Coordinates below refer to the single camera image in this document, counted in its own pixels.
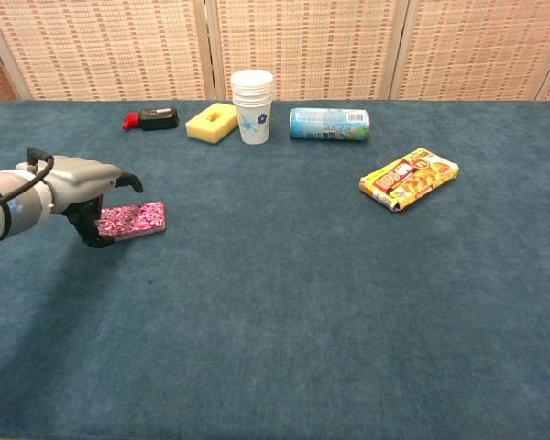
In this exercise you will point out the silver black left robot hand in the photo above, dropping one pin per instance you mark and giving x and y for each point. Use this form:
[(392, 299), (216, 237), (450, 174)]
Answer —
[(80, 181)]

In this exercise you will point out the pink patterned box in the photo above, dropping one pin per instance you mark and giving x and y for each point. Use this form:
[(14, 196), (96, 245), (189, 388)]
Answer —
[(135, 219)]

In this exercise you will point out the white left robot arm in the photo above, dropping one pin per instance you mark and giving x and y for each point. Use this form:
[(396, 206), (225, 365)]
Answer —
[(14, 206)]

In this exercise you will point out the black device with red cap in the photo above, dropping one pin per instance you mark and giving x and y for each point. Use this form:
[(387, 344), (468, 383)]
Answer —
[(158, 118)]

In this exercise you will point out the yellow sponge with hole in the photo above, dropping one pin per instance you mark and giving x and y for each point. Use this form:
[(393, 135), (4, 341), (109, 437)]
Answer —
[(206, 127)]

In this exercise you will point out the white flower-print paper cup stack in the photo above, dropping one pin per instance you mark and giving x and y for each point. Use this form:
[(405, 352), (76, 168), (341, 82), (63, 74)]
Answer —
[(253, 114)]

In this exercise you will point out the teal felt table cloth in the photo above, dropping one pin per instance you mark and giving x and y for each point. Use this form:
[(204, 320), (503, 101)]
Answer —
[(275, 298)]

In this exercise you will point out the light blue drink can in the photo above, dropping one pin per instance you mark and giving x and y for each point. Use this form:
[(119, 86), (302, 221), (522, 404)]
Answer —
[(328, 124)]

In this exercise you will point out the yellow snack box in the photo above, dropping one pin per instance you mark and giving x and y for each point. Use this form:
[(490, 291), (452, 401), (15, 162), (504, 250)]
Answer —
[(410, 179)]

